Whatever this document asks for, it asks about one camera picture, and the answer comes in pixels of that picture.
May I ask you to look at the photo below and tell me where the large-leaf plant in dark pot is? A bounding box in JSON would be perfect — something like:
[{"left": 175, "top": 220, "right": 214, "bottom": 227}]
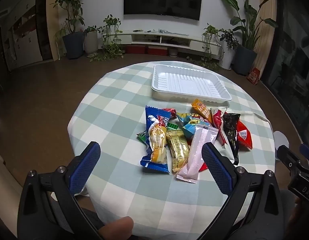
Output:
[{"left": 219, "top": 0, "right": 278, "bottom": 76}]

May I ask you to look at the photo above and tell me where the pale pink snack packet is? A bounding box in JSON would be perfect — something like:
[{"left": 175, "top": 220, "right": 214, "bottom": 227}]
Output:
[{"left": 175, "top": 125, "right": 218, "bottom": 184}]

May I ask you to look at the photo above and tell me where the light blue yellow snack packet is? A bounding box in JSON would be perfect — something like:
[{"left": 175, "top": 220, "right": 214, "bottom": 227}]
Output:
[{"left": 176, "top": 112, "right": 212, "bottom": 128}]

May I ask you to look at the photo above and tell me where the white television cabinet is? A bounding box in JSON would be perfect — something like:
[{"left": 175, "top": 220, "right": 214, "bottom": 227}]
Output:
[{"left": 102, "top": 29, "right": 221, "bottom": 53}]

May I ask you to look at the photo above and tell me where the blue roll cake packet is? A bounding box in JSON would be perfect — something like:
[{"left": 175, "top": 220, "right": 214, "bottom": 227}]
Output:
[{"left": 140, "top": 106, "right": 171, "bottom": 173}]

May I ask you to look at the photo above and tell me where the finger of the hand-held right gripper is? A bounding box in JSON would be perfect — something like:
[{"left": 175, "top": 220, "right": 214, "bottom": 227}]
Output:
[
  {"left": 299, "top": 143, "right": 309, "bottom": 167},
  {"left": 277, "top": 144, "right": 304, "bottom": 178}
]

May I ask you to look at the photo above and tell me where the person's leg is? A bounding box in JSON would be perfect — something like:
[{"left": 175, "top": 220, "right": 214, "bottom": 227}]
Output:
[{"left": 80, "top": 206, "right": 134, "bottom": 240}]

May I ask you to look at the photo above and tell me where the green snack packet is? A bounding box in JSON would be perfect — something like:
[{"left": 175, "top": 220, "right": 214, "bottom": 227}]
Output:
[{"left": 137, "top": 121, "right": 179, "bottom": 143}]

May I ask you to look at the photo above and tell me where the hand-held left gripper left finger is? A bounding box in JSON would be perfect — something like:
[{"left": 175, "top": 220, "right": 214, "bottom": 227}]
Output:
[{"left": 18, "top": 141, "right": 106, "bottom": 240}]

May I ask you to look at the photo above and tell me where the red printed bag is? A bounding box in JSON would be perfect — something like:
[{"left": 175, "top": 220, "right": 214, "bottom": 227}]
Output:
[{"left": 246, "top": 68, "right": 260, "bottom": 85}]

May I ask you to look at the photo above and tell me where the gold snack packet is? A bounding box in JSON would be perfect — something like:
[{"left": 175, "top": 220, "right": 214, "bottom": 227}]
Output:
[{"left": 166, "top": 129, "right": 190, "bottom": 173}]

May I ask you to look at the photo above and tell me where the small red snack packet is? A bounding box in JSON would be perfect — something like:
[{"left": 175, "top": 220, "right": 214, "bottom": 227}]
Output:
[{"left": 161, "top": 107, "right": 177, "bottom": 119}]

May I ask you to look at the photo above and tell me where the glass sliding door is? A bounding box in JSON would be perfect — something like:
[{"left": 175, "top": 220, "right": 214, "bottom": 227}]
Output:
[{"left": 261, "top": 0, "right": 309, "bottom": 143}]

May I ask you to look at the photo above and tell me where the black snack packet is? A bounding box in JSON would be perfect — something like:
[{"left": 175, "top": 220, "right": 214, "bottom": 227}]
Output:
[{"left": 222, "top": 112, "right": 241, "bottom": 166}]

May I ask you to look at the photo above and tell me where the orange snack packet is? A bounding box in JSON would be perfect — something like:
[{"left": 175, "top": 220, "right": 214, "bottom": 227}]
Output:
[{"left": 191, "top": 99, "right": 213, "bottom": 124}]

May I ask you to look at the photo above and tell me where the white cylindrical container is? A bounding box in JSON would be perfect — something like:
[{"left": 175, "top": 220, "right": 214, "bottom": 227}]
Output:
[{"left": 274, "top": 131, "right": 290, "bottom": 160}]

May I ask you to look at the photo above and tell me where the green checkered tablecloth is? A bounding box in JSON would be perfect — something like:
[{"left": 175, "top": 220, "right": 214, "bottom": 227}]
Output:
[{"left": 67, "top": 61, "right": 276, "bottom": 240}]

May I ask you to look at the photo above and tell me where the beige curtain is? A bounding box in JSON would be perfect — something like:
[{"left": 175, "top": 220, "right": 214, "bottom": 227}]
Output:
[{"left": 254, "top": 0, "right": 277, "bottom": 73}]

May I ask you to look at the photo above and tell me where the leafy plant in white pot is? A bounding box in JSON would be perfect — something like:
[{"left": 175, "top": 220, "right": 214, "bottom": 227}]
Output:
[{"left": 218, "top": 28, "right": 238, "bottom": 70}]

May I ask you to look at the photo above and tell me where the plant in white ribbed pot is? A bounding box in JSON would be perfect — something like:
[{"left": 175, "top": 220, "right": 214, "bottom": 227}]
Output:
[{"left": 83, "top": 26, "right": 99, "bottom": 57}]

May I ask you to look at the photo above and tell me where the white and red snack packet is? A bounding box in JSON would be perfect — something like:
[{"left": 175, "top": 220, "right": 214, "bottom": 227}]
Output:
[{"left": 210, "top": 106, "right": 235, "bottom": 161}]

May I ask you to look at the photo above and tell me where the tall tree in dark pot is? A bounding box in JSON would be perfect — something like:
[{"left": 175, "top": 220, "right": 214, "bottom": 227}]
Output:
[{"left": 51, "top": 0, "right": 85, "bottom": 60}]

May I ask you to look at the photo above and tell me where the white plastic tray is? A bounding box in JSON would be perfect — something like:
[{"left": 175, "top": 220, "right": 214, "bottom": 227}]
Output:
[{"left": 151, "top": 64, "right": 232, "bottom": 103}]

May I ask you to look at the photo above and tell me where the red storage box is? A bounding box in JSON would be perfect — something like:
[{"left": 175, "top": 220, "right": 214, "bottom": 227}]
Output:
[{"left": 148, "top": 46, "right": 168, "bottom": 56}]

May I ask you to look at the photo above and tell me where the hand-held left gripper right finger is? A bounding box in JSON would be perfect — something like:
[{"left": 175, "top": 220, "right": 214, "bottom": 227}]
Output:
[{"left": 198, "top": 142, "right": 285, "bottom": 240}]

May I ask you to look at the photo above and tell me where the large red snack packet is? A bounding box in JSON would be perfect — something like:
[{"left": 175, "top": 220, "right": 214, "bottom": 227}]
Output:
[{"left": 236, "top": 120, "right": 252, "bottom": 150}]

